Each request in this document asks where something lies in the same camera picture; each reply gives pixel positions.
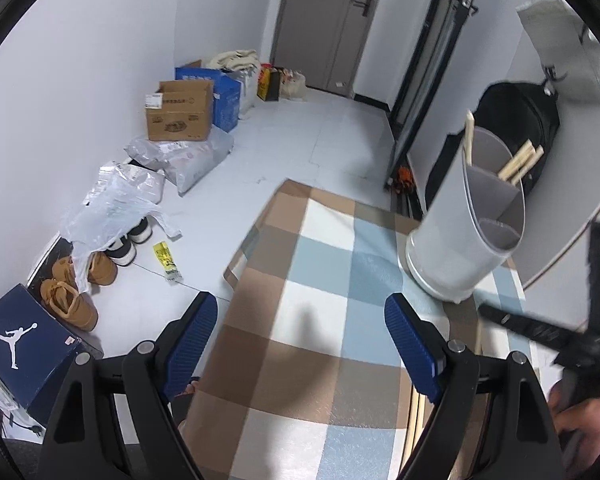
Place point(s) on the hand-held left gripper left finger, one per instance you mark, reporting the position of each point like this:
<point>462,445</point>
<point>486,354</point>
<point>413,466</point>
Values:
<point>190,345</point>

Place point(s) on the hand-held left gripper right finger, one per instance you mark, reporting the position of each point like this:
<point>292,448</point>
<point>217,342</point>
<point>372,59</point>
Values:
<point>410,350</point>

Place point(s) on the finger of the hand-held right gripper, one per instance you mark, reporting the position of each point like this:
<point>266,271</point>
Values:
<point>530,329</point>

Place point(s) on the grey divided utensil holder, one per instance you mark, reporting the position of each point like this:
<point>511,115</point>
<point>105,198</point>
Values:
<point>455,240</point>

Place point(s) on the wooden chopstick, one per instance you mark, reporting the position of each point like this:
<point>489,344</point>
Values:
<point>521,162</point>
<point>514,160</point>
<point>529,164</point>
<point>469,135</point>

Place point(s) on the person's right hand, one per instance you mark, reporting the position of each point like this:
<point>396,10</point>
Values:
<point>590,417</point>

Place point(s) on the person's foot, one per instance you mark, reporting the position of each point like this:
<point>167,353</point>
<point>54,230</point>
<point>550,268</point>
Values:
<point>187,392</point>

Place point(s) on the yellow packet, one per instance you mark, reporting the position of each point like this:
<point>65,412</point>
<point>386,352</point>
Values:
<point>166,261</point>

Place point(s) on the white and black sneaker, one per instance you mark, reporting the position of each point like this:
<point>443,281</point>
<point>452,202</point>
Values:
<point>122,251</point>
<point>140,230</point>

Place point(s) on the tan boot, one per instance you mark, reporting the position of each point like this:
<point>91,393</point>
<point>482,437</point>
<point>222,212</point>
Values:
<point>97,267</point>
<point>67,302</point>

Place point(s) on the checkered tablecloth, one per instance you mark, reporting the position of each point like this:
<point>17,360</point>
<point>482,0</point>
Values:
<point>320,260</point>

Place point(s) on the crumpled clear plastic bag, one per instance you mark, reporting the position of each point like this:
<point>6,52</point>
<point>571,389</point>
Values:
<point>112,205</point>

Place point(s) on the dark blue shoe box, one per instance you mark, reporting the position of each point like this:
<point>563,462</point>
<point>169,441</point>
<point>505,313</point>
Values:
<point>27,350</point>

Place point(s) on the orange tool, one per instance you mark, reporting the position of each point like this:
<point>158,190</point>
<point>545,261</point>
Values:
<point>404,177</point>

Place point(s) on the grey plastic parcel bag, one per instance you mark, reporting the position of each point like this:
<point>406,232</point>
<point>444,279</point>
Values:
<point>185,155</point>

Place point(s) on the black backpack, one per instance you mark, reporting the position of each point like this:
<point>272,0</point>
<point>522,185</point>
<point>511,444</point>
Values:
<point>520,120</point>

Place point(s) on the brown cardboard box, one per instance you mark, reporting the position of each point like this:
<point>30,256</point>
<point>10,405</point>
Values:
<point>180,110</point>

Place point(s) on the blue cardboard box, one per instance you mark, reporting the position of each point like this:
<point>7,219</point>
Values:
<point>225,92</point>

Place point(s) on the yellow and red bag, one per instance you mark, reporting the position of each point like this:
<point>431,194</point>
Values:
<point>268,83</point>

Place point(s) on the white bag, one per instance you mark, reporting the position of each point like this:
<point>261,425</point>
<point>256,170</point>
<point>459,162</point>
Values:
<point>565,55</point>

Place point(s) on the beige cloth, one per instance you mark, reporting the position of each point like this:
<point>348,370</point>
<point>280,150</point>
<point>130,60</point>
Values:
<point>237,58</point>

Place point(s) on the grey door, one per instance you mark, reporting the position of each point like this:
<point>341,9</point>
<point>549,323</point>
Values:
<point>320,20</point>

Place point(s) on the black door frame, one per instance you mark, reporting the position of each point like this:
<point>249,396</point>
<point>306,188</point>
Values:
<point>430,60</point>

